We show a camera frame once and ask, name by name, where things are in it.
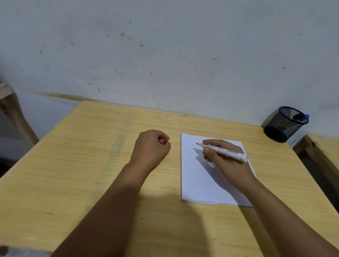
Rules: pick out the person's right hand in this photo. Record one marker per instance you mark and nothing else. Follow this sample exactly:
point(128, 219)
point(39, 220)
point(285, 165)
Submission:
point(233, 169)

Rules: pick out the person's left hand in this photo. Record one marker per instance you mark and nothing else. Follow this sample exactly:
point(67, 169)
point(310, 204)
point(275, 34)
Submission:
point(148, 152)

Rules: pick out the person's right thumb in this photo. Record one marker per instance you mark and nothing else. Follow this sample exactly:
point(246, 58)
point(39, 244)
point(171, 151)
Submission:
point(210, 153)

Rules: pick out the person's right middle finger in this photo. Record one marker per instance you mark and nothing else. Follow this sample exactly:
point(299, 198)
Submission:
point(208, 159)

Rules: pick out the person's left thumb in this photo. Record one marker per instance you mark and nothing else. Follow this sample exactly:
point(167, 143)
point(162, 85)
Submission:
point(161, 140)

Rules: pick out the white marker pen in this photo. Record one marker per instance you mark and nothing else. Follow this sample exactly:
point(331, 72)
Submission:
point(239, 157)

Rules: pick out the person's right forearm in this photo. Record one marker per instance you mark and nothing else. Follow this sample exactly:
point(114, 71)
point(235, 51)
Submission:
point(278, 225)

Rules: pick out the person's left forearm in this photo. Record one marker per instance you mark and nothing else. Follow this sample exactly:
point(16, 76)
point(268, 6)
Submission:
point(114, 211)

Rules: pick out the white paper sheet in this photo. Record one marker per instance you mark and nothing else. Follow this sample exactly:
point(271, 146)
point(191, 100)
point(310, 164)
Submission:
point(196, 182)

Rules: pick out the black mesh pen holder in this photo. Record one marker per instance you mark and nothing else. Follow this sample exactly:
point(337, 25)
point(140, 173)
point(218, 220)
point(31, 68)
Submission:
point(282, 127)

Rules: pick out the blue capped pen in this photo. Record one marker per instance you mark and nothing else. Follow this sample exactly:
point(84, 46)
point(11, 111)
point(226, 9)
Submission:
point(302, 116)

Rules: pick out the white clothing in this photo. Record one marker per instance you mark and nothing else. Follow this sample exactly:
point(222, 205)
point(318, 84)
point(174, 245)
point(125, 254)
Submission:
point(23, 252)

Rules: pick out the wooden furniture frame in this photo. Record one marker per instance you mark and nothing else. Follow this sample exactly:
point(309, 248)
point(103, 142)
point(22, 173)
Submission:
point(16, 116)

